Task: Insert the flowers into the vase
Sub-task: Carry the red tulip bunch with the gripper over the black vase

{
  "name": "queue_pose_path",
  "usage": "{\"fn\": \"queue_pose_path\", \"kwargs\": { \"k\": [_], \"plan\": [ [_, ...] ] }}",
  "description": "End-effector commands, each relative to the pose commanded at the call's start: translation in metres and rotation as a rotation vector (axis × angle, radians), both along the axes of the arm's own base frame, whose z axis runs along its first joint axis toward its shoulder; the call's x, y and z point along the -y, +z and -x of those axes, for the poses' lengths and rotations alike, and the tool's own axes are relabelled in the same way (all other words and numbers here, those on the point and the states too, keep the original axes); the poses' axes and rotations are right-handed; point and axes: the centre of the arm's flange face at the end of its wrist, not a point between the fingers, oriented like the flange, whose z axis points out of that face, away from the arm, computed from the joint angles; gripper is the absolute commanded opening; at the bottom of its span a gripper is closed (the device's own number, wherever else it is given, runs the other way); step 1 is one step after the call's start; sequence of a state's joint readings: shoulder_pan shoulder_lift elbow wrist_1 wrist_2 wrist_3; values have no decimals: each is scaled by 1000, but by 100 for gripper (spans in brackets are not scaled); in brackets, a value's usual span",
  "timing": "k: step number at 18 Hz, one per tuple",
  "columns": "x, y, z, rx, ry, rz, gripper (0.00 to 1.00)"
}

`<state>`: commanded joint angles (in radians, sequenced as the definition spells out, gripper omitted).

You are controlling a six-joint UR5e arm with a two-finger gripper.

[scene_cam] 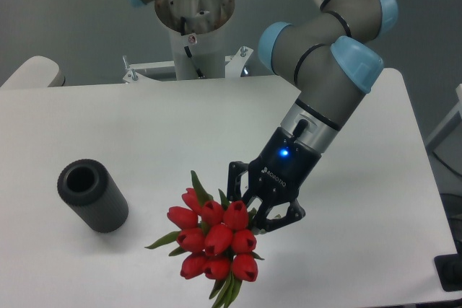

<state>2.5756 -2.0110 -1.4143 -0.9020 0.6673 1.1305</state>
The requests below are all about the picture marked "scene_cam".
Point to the red tulip bouquet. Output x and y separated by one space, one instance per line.
217 238

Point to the white furniture at right edge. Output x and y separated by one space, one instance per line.
446 126

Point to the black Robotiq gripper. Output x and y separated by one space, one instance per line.
274 177

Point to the black clamp at table edge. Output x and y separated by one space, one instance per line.
449 271

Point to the white pedestal base bracket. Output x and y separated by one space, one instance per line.
234 67

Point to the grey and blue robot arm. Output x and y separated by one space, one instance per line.
327 59

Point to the dark grey ribbed vase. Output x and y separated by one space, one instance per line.
88 189

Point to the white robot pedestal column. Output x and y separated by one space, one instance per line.
196 27

